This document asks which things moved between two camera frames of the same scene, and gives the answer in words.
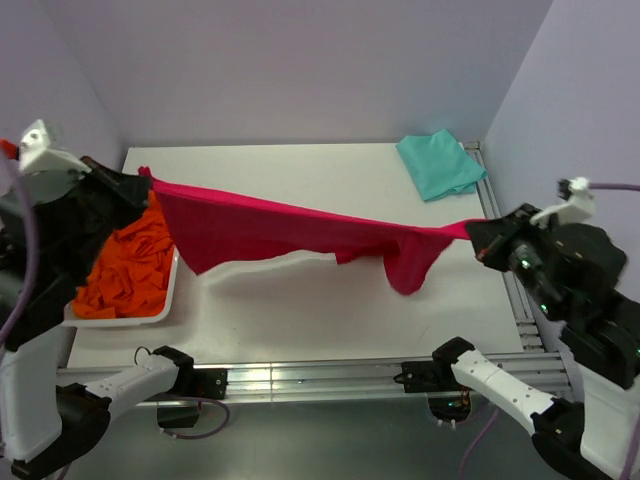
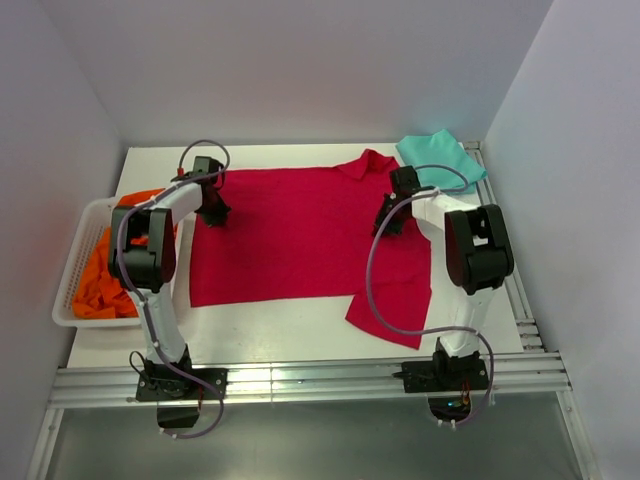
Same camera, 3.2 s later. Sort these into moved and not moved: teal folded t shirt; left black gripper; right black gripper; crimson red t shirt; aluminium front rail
Moved: left black gripper; crimson red t shirt; right black gripper
Not moved: aluminium front rail; teal folded t shirt
